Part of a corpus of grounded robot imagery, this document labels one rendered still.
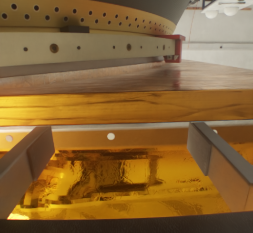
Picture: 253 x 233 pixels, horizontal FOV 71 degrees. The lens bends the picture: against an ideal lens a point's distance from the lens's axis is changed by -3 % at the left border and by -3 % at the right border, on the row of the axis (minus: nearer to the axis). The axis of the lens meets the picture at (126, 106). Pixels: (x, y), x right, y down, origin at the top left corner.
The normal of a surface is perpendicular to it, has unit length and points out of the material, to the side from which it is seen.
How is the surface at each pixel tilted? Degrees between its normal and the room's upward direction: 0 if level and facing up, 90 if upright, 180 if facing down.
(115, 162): 126
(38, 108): 90
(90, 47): 90
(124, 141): 90
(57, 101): 90
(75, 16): 62
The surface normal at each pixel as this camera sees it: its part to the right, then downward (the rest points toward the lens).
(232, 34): 0.00, 0.29
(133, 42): 0.73, 0.18
